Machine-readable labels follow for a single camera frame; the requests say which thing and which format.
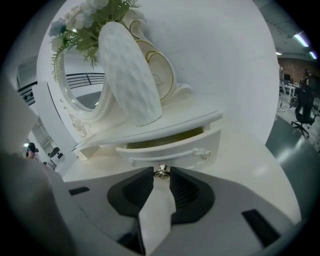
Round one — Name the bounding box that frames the cream ornate dressing table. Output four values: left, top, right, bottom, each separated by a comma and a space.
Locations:
36, 0, 302, 223

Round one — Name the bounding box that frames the small cream table drawer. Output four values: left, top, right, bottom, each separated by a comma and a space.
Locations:
115, 126, 222, 179

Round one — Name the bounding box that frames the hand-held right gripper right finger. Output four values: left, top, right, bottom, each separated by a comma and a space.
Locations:
154, 166, 302, 256

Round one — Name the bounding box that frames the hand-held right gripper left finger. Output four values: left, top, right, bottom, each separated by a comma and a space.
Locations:
63, 166, 155, 255

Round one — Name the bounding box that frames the artificial flower bouquet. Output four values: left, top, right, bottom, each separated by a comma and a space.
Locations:
48, 0, 146, 81

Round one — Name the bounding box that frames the black office chair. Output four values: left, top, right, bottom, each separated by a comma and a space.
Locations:
290, 74, 318, 139

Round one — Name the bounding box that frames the white textured vase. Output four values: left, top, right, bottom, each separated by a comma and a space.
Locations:
98, 21, 163, 127

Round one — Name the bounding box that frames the white ornate oval mirror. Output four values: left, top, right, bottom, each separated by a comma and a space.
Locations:
62, 48, 107, 112

